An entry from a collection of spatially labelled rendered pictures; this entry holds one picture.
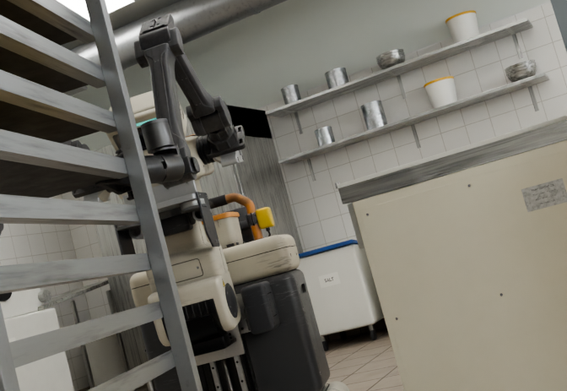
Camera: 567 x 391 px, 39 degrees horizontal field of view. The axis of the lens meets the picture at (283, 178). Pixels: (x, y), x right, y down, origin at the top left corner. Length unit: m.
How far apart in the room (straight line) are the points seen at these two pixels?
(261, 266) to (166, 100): 0.91
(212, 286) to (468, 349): 0.74
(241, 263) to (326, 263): 3.53
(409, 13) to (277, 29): 1.18
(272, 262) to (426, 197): 0.56
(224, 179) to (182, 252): 3.75
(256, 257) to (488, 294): 0.74
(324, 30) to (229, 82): 1.00
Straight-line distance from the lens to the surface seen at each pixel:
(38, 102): 1.24
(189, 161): 1.66
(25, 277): 1.05
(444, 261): 2.28
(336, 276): 6.04
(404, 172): 2.30
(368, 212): 2.32
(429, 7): 6.58
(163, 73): 1.84
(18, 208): 1.08
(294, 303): 2.53
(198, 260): 2.32
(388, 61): 6.32
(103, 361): 7.37
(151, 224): 1.47
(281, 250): 2.53
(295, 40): 6.92
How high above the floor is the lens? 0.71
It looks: 6 degrees up
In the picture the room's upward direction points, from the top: 15 degrees counter-clockwise
